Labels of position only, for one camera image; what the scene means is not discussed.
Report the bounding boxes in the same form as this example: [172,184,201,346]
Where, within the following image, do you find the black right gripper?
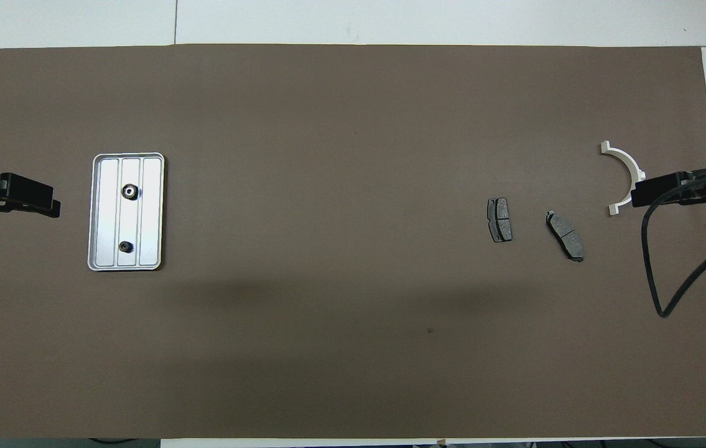
[631,140,706,211]

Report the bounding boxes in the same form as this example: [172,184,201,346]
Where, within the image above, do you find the silver metal tray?
[87,152,165,272]

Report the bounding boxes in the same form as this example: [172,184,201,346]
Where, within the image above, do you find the long dark brake pad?
[546,210,585,263]

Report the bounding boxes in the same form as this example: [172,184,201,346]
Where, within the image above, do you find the short dark brake pad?
[488,197,513,243]

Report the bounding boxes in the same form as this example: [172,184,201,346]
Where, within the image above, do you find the brown table mat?
[0,45,706,439]

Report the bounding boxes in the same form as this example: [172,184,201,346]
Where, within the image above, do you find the white curved plastic bracket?
[600,141,647,217]

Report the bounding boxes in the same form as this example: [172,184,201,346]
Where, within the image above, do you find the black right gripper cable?
[641,180,706,318]

